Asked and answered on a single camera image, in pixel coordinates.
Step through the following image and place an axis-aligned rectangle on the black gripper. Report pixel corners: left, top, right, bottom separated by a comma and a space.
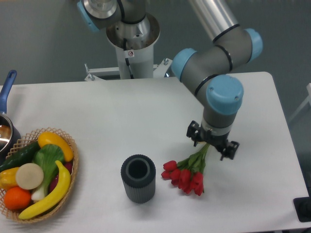
186, 121, 240, 161

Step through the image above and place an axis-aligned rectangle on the red tulip bouquet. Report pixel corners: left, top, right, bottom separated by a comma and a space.
161, 144, 209, 196

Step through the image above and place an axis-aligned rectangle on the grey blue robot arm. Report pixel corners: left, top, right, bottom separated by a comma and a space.
77, 0, 263, 159

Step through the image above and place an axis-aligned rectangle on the dark grey ribbed vase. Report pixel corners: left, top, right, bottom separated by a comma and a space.
121, 154, 156, 204

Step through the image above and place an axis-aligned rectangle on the black device at edge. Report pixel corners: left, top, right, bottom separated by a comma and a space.
293, 197, 311, 222

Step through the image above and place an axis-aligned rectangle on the dark red vegetable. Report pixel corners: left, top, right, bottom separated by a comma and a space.
48, 162, 73, 193

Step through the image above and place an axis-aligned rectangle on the yellow banana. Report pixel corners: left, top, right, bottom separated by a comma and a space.
18, 160, 71, 220

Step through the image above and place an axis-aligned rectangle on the green bok choy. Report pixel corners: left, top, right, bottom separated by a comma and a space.
31, 144, 65, 202

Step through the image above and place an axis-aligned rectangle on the woven wicker basket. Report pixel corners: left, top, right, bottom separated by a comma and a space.
0, 127, 79, 224

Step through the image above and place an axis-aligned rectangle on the beige round disc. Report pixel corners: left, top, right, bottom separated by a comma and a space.
15, 163, 44, 190

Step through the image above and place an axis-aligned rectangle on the green cucumber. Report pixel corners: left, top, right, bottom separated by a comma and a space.
0, 141, 40, 172

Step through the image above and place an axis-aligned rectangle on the orange fruit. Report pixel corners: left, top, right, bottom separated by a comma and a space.
3, 186, 31, 210

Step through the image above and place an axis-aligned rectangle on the yellow bell pepper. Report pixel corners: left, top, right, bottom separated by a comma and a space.
0, 167, 19, 190

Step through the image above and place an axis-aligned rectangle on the white frame at right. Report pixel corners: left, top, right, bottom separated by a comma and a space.
289, 83, 311, 125

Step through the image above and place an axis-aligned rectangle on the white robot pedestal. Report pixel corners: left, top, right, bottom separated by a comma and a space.
85, 13, 172, 81

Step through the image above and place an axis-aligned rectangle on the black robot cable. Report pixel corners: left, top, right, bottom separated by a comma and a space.
122, 38, 135, 80

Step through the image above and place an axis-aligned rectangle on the blue handled saucepan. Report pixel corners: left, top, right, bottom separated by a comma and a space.
0, 70, 21, 165

